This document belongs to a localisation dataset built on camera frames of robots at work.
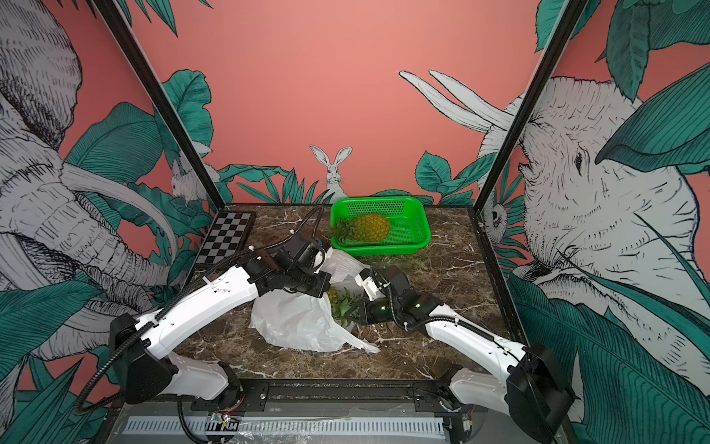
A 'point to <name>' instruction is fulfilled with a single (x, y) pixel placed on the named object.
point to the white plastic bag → (309, 321)
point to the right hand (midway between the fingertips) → (345, 312)
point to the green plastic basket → (410, 229)
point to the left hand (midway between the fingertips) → (332, 283)
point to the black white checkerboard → (224, 238)
